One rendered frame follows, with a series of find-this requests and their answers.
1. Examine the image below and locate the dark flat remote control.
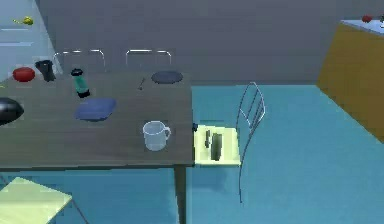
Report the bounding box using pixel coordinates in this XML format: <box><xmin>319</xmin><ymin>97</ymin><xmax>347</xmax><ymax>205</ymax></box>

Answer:
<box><xmin>211</xmin><ymin>132</ymin><xmax>223</xmax><ymax>162</ymax></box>

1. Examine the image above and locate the dark round plate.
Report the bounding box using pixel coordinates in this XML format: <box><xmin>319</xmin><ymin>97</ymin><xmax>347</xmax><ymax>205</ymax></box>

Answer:
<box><xmin>150</xmin><ymin>70</ymin><xmax>184</xmax><ymax>85</ymax></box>

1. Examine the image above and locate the green bottle with black cap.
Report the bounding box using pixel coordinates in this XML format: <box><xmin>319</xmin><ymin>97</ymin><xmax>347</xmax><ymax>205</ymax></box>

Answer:
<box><xmin>70</xmin><ymin>68</ymin><xmax>91</xmax><ymax>99</ymax></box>

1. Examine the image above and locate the dark wooden dining table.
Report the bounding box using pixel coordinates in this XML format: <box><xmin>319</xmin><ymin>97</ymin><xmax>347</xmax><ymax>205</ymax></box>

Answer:
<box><xmin>0</xmin><ymin>71</ymin><xmax>196</xmax><ymax>224</ymax></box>

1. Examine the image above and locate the black cup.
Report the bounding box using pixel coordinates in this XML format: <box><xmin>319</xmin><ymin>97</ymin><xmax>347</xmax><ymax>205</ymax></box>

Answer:
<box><xmin>34</xmin><ymin>59</ymin><xmax>57</xmax><ymax>83</ymax></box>

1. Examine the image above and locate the yellow wooden counter cabinet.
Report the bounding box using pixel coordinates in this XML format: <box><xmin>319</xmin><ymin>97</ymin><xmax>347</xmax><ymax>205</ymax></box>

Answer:
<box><xmin>316</xmin><ymin>19</ymin><xmax>384</xmax><ymax>144</ymax></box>

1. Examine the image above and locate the red round bowl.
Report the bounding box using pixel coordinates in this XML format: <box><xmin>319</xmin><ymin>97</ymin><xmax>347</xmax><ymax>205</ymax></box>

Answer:
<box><xmin>12</xmin><ymin>66</ymin><xmax>36</xmax><ymax>83</ymax></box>

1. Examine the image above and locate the black round bowl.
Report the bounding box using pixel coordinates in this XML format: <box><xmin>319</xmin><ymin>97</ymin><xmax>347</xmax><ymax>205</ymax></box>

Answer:
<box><xmin>0</xmin><ymin>97</ymin><xmax>25</xmax><ymax>127</ymax></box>

